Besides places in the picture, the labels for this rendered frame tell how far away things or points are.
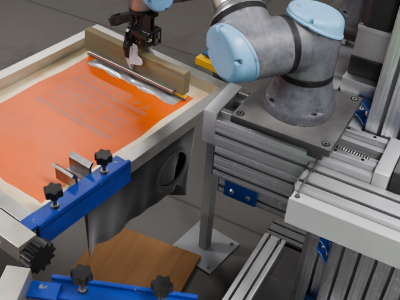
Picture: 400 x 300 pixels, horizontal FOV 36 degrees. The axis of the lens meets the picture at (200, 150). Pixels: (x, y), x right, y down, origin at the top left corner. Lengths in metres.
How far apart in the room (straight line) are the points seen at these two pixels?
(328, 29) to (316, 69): 0.09
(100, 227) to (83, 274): 0.55
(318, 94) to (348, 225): 0.27
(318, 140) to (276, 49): 0.22
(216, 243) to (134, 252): 0.36
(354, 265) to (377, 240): 0.52
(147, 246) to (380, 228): 1.58
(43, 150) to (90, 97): 0.27
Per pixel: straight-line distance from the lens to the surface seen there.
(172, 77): 1.85
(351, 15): 1.71
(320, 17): 1.22
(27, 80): 1.99
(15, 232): 1.37
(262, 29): 1.17
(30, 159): 1.68
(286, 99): 1.28
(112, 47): 1.98
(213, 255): 2.68
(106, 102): 1.86
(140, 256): 2.65
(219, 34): 1.17
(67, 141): 1.72
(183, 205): 2.89
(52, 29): 4.29
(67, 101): 1.88
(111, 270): 2.60
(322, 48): 1.22
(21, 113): 1.84
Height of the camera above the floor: 2.01
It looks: 39 degrees down
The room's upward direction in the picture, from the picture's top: 4 degrees clockwise
